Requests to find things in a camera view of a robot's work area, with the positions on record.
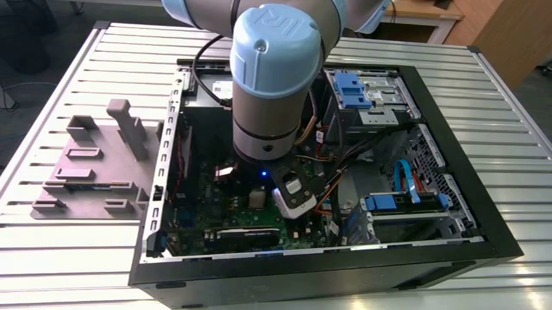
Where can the silver topped CPU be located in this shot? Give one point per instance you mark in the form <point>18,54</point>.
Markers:
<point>257,199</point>

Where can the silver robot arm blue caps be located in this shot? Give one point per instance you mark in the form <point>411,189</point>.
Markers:
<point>276,80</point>

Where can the CPU socket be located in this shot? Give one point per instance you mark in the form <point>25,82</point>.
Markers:
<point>259,210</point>

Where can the green Dell motherboard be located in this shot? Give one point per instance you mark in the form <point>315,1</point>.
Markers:
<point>216,200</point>

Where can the black case fan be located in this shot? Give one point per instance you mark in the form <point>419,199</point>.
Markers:
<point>184,181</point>

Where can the black graphics card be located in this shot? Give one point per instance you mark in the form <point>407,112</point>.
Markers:
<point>247,235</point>

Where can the hard disk in blue carrier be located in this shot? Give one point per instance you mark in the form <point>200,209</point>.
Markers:
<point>384,201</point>

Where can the blue plastic drive latch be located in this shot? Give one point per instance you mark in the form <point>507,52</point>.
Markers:
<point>350,93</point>

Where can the grey metal drive cage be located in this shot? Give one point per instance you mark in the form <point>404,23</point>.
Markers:
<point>384,119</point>

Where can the black PC case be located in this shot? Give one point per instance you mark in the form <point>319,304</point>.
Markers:
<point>303,284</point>

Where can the grey parts rack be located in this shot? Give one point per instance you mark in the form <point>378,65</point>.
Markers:
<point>100,155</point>

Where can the grey metal disk bay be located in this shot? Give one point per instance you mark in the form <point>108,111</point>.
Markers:
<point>410,219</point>

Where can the RAM stick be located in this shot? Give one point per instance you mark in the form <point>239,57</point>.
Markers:
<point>86,187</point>

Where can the wooden desk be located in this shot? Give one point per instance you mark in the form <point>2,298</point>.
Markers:
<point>423,13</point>

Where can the black office chair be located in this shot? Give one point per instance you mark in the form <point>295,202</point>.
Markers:
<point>30,55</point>

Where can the wooden cabinet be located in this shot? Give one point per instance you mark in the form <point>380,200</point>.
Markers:
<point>509,38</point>

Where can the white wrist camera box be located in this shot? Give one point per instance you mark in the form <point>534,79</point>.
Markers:
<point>297,203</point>

